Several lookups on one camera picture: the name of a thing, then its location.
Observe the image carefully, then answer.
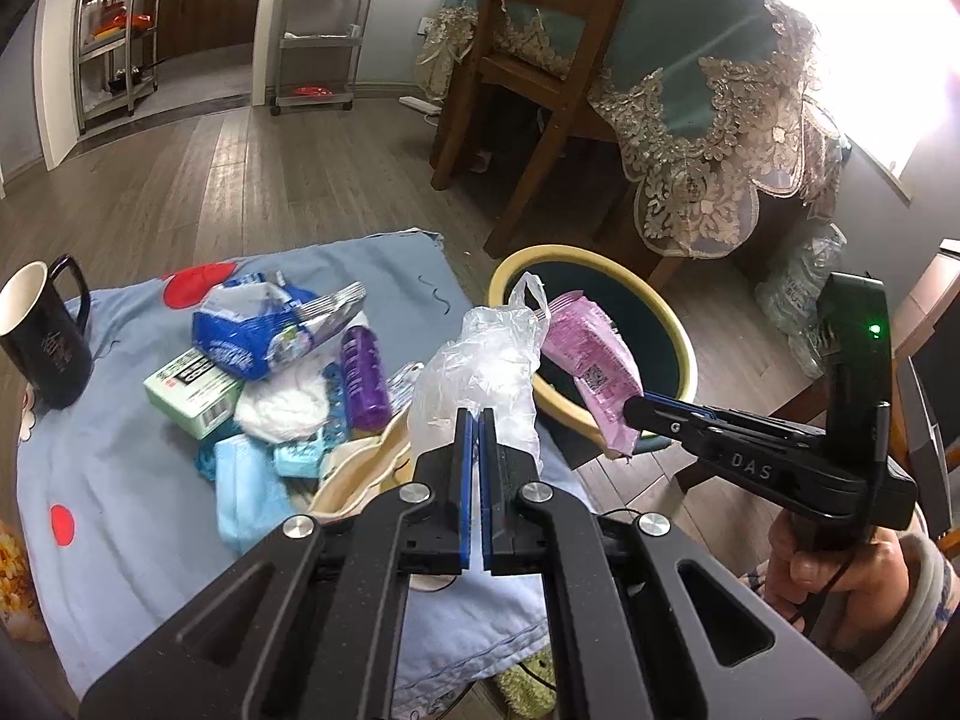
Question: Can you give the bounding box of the red floral paper bag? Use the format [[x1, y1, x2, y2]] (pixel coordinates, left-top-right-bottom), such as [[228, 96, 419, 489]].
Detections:
[[306, 406, 415, 523]]

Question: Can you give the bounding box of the pink wipes packet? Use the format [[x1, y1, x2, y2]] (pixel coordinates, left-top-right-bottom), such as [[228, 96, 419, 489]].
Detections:
[[542, 291, 644, 457]]

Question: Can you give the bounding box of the clear plastic bag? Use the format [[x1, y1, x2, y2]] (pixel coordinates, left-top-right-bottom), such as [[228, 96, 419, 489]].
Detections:
[[407, 271, 551, 458]]

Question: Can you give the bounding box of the teal blister pill pack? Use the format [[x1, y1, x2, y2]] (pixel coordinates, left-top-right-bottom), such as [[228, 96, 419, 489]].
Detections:
[[274, 362, 350, 484]]

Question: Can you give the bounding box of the teal paper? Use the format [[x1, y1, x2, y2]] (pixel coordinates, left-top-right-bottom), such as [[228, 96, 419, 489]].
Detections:
[[195, 434, 296, 554]]

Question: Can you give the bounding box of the white tissue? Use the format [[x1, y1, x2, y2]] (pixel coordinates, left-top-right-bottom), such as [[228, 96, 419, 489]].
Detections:
[[233, 356, 331, 444]]

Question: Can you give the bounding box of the yellow-rimmed teal trash bin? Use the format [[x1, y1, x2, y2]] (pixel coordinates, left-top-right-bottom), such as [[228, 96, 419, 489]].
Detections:
[[488, 244, 698, 466]]

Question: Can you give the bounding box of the person's right hand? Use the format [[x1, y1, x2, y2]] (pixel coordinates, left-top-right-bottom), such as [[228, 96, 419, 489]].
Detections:
[[763, 511, 911, 658]]

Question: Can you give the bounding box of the purple spray bottle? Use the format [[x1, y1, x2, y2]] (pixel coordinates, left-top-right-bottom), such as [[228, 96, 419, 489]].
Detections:
[[340, 325, 392, 433]]

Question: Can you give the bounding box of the small white sachet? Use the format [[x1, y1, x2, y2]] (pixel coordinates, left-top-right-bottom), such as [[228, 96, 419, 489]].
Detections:
[[386, 362, 425, 415]]

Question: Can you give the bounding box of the bag of plastic bottles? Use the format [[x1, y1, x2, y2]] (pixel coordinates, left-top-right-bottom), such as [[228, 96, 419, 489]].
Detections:
[[755, 221, 848, 380]]

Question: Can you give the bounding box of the green white medicine box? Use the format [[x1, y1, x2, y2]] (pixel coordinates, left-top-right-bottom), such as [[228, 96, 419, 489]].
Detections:
[[143, 348, 244, 440]]

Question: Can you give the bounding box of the blue white snack bag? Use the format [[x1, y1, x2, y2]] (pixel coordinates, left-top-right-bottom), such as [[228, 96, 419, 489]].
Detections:
[[192, 273, 368, 380]]

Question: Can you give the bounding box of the light blue cartoon cloth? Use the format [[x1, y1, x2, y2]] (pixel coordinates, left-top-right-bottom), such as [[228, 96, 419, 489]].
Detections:
[[16, 229, 548, 718]]

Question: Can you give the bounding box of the white power strip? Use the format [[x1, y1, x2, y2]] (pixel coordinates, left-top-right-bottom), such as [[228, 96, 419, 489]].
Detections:
[[398, 94, 441, 115]]

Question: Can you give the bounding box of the yellow flower cushion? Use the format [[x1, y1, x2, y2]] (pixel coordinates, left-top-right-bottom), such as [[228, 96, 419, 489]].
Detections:
[[0, 523, 49, 644]]

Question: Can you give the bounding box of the wooden chair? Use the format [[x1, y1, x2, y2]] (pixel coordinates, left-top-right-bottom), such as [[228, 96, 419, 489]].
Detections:
[[431, 0, 625, 257]]

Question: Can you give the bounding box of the black mug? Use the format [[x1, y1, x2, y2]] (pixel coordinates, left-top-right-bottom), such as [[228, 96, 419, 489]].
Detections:
[[2, 255, 93, 410]]

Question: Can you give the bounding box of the metal shelf rack centre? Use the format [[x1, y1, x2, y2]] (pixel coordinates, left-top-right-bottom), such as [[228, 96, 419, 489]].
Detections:
[[267, 0, 373, 117]]

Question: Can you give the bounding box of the metal shelf rack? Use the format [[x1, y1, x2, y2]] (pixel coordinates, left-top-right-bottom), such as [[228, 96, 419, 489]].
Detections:
[[73, 0, 161, 135], [267, 0, 373, 117]]

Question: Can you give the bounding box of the metal shelf rack left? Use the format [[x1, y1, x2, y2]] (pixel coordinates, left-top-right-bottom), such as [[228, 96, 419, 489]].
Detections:
[[73, 0, 161, 135]]

